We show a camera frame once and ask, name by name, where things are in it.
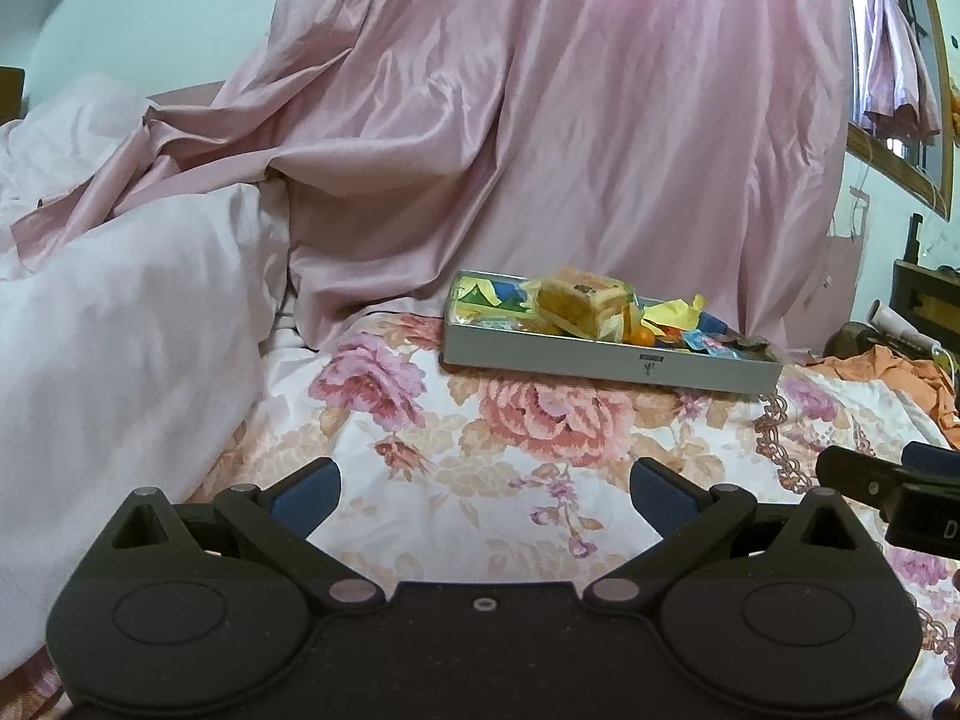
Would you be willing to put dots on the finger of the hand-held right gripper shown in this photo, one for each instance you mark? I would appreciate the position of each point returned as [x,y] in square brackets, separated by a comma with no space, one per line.
[855,472]
[934,459]

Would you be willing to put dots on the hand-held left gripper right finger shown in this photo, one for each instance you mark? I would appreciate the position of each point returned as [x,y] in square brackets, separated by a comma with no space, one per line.
[664,495]

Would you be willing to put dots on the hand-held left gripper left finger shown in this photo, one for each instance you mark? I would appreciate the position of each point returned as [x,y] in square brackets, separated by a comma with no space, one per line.
[304,499]

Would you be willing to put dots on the orange mandarin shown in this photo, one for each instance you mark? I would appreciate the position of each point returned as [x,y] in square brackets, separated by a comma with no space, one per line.
[641,335]

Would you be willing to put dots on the dark seaweed snack packet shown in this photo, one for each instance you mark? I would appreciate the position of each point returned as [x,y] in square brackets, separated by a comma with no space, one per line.
[750,349]

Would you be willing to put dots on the grey shallow box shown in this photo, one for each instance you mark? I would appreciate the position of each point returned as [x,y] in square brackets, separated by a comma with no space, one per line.
[562,360]

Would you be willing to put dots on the sandwich cake packet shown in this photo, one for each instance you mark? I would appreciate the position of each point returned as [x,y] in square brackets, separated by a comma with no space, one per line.
[581,300]

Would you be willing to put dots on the orange cloth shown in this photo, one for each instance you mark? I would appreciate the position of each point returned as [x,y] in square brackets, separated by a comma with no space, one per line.
[892,379]

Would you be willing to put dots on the white paper roll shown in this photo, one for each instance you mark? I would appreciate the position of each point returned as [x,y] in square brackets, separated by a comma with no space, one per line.
[892,322]

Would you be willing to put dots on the blue snack wrapper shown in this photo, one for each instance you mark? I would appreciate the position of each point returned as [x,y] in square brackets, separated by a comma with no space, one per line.
[705,343]

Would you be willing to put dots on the dark wooden furniture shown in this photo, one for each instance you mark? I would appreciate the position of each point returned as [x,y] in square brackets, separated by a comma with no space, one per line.
[911,292]

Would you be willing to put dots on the floral blanket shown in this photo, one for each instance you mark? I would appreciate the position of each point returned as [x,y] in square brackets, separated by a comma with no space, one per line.
[487,450]

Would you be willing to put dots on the pale pink duvet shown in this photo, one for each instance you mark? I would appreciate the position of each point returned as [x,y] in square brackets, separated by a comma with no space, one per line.
[112,352]

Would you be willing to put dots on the yellow paper shreds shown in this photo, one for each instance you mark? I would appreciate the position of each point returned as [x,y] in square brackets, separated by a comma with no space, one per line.
[480,292]

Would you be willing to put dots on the pink satin curtain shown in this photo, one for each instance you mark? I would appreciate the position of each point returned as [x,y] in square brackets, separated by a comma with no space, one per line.
[525,127]

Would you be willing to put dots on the pink window curtain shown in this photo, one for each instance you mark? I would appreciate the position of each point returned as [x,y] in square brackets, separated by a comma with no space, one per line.
[896,52]

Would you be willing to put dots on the wooden headboard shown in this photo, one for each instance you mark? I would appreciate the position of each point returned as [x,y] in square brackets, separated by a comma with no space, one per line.
[11,94]

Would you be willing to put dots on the wooden window frame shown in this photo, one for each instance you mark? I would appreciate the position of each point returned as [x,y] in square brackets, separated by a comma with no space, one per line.
[892,161]

